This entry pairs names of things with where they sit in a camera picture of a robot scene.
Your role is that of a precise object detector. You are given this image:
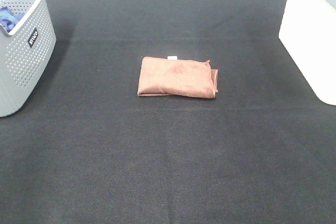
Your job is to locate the blue cloth in basket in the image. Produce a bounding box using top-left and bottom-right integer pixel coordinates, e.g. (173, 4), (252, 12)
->
(1, 7), (24, 33)

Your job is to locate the grey perforated laundry basket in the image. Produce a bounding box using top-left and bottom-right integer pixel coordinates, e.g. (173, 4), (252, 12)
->
(1, 0), (56, 117)

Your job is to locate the white plastic basket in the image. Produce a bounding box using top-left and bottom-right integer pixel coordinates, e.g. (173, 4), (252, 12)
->
(279, 0), (335, 105)

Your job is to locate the brown microfiber towel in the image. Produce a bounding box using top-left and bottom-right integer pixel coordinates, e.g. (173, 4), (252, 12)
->
(137, 56), (218, 99)

